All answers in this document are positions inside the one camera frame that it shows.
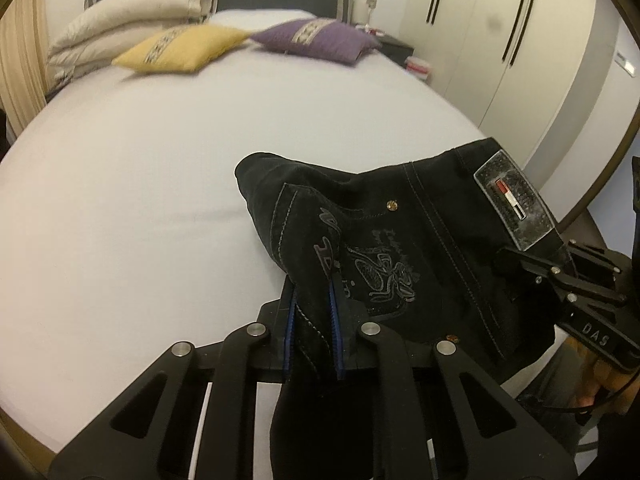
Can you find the person's right hand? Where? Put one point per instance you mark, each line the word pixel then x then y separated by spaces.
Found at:
pixel 600 380

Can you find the dark nightstand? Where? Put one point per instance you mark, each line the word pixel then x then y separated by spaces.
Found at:
pixel 397 50

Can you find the purple cushion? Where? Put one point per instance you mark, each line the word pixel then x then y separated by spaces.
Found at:
pixel 320 40

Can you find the folded cream duvet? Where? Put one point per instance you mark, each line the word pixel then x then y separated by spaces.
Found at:
pixel 130 15

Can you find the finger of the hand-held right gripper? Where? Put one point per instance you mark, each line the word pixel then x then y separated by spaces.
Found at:
pixel 530 265
pixel 592 255

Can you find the black denim pants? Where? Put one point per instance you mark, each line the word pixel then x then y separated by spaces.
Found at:
pixel 425 240

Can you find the yellow cushion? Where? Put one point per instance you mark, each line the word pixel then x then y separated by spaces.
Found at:
pixel 185 47

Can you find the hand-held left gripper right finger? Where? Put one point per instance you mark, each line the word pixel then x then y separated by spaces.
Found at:
pixel 339 332

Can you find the wall socket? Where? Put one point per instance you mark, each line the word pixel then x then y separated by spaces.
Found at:
pixel 371 5

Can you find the white wardrobe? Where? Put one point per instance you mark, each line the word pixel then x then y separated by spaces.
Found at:
pixel 475 60

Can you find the red and white box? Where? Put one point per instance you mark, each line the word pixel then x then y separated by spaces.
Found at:
pixel 417 66

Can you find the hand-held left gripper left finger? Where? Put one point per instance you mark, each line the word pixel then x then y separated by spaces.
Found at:
pixel 291 332

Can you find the cream curtain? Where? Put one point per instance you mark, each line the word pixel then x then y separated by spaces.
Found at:
pixel 22 70

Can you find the bed with white sheet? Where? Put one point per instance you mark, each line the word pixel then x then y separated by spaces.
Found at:
pixel 150 185

